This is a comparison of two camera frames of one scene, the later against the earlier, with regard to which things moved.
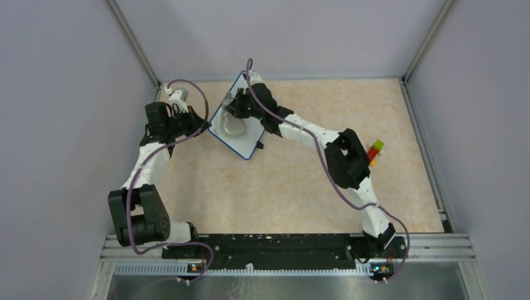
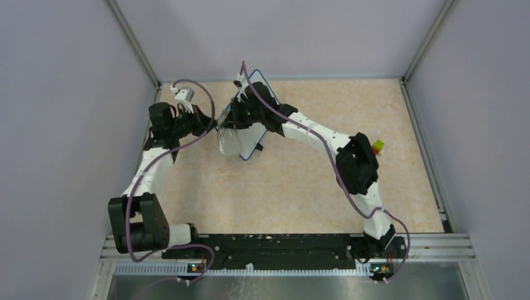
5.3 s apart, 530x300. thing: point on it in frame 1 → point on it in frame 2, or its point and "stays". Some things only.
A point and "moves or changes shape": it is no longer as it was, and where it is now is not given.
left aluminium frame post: x=126 y=28 stays
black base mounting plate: x=282 y=251 stays
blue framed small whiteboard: x=245 y=143 moves or changes shape
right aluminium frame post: x=446 y=9 stays
